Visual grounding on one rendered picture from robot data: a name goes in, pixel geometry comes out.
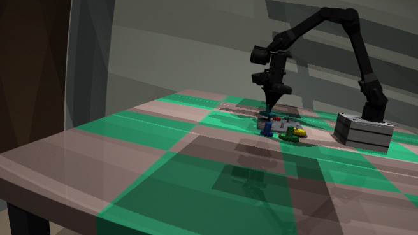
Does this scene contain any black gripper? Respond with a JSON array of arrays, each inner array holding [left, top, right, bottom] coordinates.
[[257, 66, 292, 109]]

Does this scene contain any yellow gear with black stripe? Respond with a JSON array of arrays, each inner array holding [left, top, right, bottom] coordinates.
[[293, 128, 306, 135]]

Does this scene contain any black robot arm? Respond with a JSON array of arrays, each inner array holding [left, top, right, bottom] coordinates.
[[250, 7, 388, 123]]

